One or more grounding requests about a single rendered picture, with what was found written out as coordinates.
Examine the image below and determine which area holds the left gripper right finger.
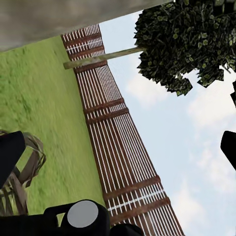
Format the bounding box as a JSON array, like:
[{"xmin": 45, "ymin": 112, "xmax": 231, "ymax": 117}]
[{"xmin": 220, "ymin": 131, "xmax": 236, "ymax": 170}]

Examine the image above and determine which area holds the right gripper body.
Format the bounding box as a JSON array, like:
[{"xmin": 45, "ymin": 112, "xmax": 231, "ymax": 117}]
[{"xmin": 0, "ymin": 213, "xmax": 26, "ymax": 236}]

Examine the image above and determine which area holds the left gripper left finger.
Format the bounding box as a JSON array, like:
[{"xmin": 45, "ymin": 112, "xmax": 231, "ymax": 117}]
[{"xmin": 0, "ymin": 131, "xmax": 26, "ymax": 190}]

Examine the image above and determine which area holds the wicker basket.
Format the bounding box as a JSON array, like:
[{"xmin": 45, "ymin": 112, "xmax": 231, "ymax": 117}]
[{"xmin": 0, "ymin": 129, "xmax": 47, "ymax": 217}]

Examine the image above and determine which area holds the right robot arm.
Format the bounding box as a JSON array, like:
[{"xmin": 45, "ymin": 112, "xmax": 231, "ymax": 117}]
[{"xmin": 0, "ymin": 200, "xmax": 145, "ymax": 236}]

